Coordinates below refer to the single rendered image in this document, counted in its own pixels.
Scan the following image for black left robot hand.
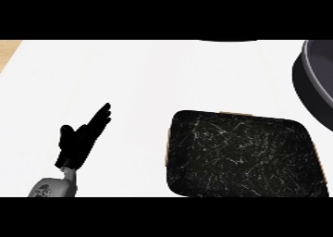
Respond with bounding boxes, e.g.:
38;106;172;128
53;102;113;170

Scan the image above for black scratched tray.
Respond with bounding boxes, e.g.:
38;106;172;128
163;109;330;198

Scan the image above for dark grey pot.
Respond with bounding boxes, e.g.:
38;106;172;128
290;40;333;136

